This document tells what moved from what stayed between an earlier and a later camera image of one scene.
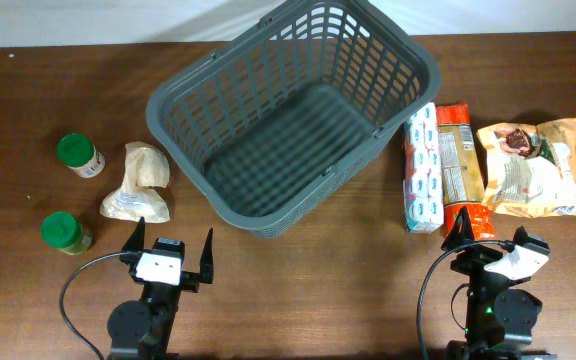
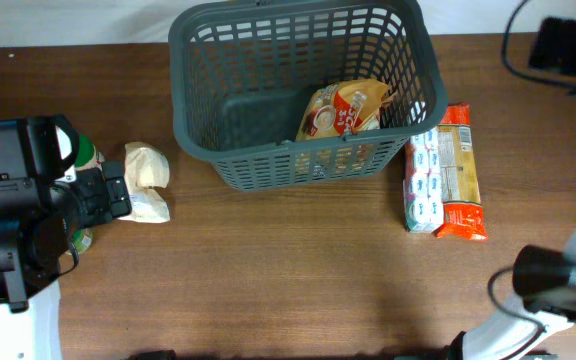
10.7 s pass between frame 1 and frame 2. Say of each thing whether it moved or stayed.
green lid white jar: stayed
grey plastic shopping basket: moved
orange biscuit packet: stayed
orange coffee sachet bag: moved
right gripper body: moved
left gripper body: moved
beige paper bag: stayed
